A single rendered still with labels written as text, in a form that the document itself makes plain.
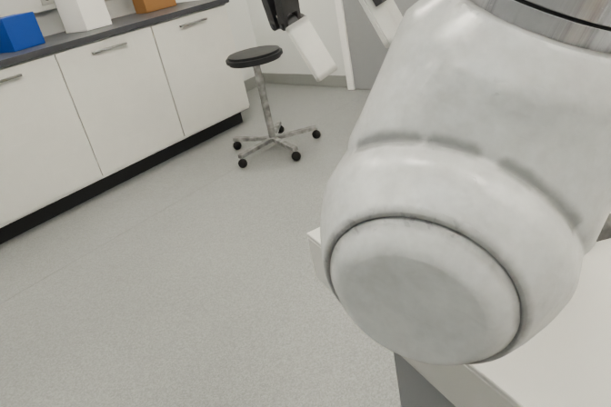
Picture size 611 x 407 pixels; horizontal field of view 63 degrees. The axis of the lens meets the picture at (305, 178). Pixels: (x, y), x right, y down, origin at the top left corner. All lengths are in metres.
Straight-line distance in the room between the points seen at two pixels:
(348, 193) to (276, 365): 1.42
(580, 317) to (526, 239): 0.26
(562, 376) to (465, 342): 0.19
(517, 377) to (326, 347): 1.26
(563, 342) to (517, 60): 0.29
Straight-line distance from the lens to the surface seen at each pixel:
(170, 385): 1.75
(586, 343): 0.49
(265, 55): 2.91
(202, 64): 3.55
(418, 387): 0.74
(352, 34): 4.01
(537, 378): 0.45
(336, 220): 0.27
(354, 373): 1.59
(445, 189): 0.24
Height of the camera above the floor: 1.17
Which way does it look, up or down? 25 degrees down
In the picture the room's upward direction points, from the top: 12 degrees counter-clockwise
